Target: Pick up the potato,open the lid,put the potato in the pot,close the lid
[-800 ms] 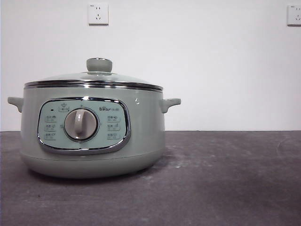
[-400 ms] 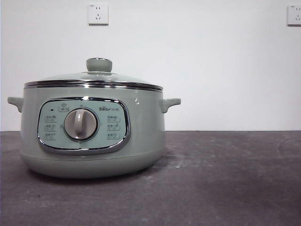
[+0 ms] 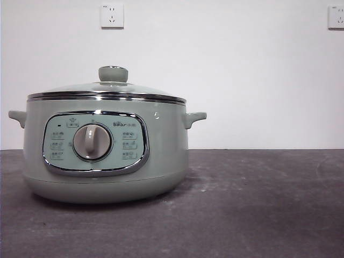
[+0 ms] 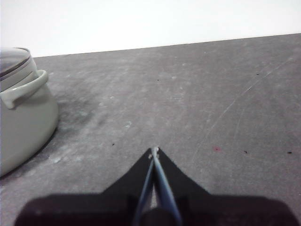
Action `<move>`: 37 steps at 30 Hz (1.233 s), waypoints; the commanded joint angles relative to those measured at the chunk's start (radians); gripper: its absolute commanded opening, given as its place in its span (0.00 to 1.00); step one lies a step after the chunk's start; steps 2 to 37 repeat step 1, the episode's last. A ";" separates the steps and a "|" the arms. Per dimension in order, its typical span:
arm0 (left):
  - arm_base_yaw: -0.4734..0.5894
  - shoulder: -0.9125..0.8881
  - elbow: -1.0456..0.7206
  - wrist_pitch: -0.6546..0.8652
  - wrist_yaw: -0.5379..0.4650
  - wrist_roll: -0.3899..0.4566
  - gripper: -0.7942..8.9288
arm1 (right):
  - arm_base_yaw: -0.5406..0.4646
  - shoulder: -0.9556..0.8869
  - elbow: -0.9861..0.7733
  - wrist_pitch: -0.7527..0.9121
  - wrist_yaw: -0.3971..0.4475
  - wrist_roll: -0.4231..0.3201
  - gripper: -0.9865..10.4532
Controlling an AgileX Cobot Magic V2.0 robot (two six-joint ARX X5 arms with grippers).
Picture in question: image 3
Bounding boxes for glass lid with green knob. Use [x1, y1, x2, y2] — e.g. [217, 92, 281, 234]
[26, 65, 173, 100]

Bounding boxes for pale green electric cooking pot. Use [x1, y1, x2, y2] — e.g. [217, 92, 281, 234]
[8, 93, 207, 204]

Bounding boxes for white wall socket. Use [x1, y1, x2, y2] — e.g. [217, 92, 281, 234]
[101, 3, 125, 30]
[327, 4, 344, 30]

